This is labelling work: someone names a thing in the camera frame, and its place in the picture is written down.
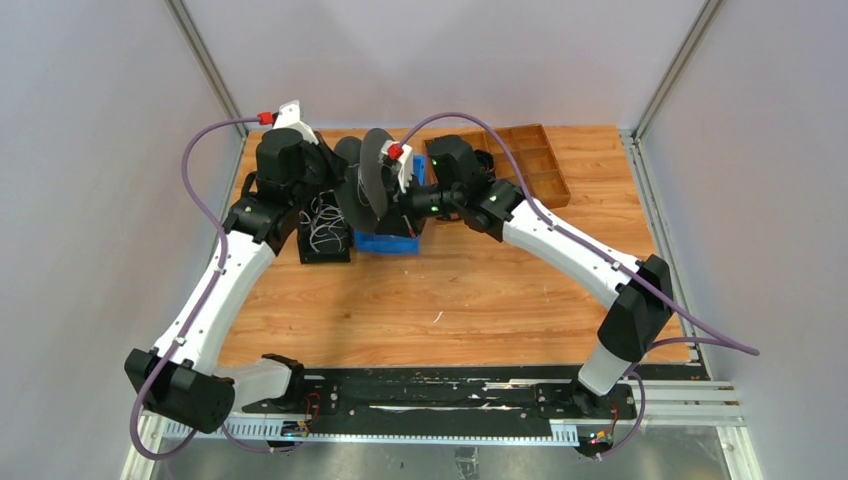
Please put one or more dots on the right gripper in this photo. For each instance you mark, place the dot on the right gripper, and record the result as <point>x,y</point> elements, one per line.
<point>401,222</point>

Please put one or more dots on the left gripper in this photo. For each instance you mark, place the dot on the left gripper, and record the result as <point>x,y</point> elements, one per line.
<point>334,163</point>

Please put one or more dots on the dark grey cable spool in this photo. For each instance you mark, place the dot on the dark grey cable spool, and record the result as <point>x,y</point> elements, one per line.
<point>362,197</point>

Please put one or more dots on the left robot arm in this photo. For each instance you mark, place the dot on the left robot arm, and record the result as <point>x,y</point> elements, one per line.
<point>180,377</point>

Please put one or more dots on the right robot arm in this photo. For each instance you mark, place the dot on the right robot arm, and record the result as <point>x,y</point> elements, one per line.
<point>637,294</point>

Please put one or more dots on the blue plastic bin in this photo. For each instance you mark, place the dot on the blue plastic bin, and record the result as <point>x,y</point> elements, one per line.
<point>377,244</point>

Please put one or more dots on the black plastic bin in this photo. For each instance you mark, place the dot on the black plastic bin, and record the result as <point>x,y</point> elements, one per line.
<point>323,234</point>

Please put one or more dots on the rolled tie orange pattern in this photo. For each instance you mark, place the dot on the rolled tie orange pattern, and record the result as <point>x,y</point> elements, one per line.
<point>486,162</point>

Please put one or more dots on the wooden compartment tray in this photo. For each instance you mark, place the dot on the wooden compartment tray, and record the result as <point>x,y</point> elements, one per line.
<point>536,159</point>

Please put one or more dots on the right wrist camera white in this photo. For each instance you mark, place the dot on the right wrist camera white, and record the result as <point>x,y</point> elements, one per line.
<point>401,161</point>

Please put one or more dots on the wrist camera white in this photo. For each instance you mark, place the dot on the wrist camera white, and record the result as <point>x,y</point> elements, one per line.
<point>401,161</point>
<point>289,115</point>

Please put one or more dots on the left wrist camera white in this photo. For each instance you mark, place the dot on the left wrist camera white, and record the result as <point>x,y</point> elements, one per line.
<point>289,115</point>

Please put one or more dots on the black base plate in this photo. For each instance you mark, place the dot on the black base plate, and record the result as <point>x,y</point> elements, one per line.
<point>470,401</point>

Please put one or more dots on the aluminium frame rail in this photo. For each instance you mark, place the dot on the aluminium frame rail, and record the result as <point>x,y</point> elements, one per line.
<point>665,396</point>

